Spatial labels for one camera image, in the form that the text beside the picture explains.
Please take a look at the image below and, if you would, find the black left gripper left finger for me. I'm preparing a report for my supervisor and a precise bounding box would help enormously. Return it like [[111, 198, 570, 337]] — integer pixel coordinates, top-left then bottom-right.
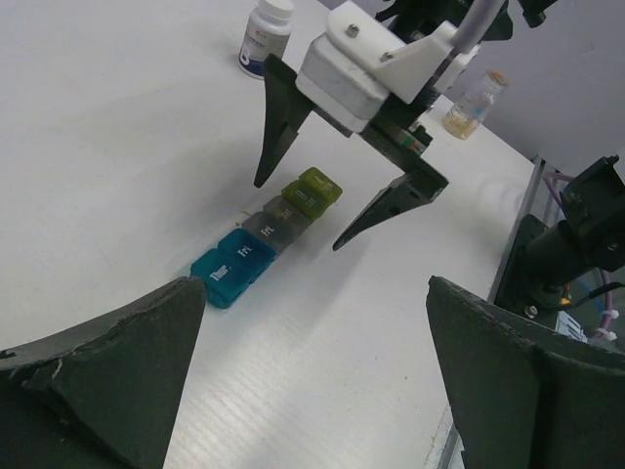
[[1, 277, 205, 468]]

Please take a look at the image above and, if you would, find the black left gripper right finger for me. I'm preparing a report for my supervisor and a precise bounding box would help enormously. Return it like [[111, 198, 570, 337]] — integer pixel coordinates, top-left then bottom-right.
[[426, 277, 624, 468]]

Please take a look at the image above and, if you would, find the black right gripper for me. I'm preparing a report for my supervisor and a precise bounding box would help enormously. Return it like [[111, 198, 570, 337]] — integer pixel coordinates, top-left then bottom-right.
[[254, 54, 448, 251]]

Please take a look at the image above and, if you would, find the clear glass pill bottle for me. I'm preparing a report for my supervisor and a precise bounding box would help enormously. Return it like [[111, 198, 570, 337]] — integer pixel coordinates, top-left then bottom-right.
[[441, 69, 509, 140]]

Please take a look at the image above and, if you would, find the weekly pill organizer strip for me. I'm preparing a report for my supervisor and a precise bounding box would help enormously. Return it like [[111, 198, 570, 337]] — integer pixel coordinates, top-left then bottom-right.
[[190, 167, 343, 310]]

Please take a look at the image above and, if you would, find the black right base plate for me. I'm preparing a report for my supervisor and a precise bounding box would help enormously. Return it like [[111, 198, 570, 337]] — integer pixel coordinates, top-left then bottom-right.
[[494, 215, 585, 319]]

